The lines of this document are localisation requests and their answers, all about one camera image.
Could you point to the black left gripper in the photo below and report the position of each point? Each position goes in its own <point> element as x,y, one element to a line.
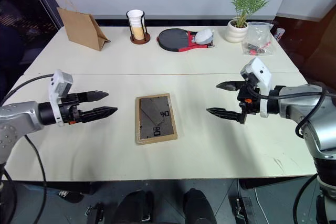
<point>68,110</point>

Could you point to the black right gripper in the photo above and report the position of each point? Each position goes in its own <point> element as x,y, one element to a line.
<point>249,103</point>

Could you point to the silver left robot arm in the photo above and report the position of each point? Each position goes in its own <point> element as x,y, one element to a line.
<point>18,119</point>

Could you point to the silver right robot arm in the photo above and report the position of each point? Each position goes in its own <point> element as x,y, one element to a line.
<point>302,103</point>

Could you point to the red table tennis paddle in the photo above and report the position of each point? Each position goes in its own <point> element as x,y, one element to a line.
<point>197,46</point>

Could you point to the white ribbed plant pot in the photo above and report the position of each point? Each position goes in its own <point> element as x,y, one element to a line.
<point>237,33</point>

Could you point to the clear plastic bag with parts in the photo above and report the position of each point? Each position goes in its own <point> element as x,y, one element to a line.
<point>258,39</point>

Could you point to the brown paper bag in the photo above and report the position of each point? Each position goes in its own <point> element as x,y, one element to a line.
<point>81,28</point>

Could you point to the paper cup stack in holder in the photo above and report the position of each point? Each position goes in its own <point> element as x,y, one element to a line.
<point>140,41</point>

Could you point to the black table tennis paddle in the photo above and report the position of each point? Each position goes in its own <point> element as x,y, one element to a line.
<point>172,39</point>

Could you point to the small white red packet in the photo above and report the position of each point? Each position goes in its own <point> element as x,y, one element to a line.
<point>279,34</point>

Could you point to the white paper cup stack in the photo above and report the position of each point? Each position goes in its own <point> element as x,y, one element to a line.
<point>136,22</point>

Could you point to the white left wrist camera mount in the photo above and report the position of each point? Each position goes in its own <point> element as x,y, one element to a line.
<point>60,83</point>

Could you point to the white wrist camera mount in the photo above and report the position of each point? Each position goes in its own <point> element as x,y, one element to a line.
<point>60,83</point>
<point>260,73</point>

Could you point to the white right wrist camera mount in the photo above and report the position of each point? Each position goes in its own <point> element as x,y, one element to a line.
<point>260,73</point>

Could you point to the wooden framed dark board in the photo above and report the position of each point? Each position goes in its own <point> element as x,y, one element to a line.
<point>156,119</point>

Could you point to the black table leg bracket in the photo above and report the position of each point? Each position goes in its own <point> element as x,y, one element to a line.
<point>242,209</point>
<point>94,213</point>

